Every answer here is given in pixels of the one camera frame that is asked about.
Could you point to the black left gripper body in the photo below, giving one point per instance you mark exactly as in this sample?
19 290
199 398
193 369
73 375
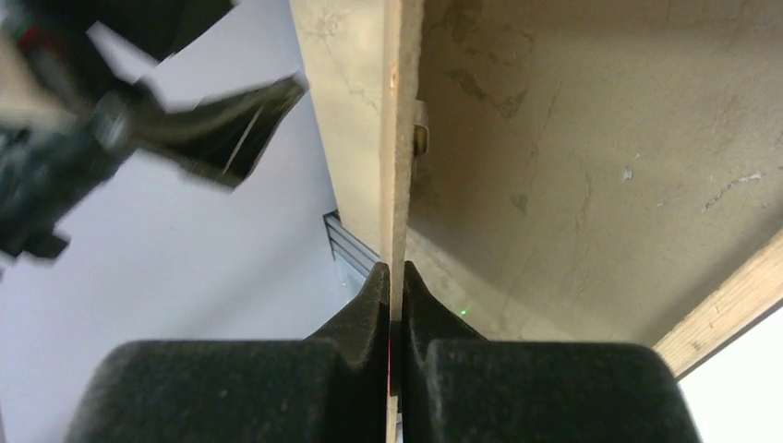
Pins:
65 128

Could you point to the wooden picture frame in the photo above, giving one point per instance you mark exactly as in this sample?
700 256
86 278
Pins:
749 292

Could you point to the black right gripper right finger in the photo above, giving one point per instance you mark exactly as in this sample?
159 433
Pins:
459 386

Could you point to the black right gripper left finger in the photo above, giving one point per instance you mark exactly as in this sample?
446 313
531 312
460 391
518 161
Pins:
329 387

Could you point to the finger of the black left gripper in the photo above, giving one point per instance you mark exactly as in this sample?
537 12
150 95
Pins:
221 139

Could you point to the black and aluminium base rail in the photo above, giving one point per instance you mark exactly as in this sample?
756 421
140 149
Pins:
354 260

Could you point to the brown cardboard backing board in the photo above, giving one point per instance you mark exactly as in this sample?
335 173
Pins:
401 54

